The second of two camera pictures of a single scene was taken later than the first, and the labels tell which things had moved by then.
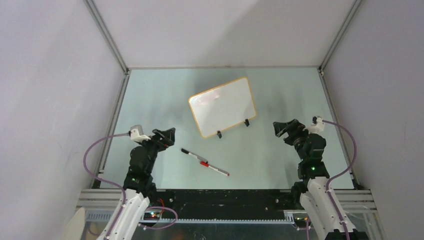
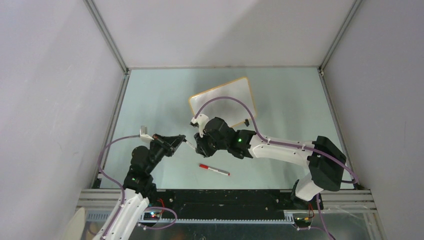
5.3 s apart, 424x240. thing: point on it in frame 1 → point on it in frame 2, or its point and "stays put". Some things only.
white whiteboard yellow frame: [223, 107] stays put
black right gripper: [280, 127] → [202, 147]
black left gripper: [163, 143] → [174, 140]
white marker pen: [193, 155] → [189, 144]
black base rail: [201, 205] stays put
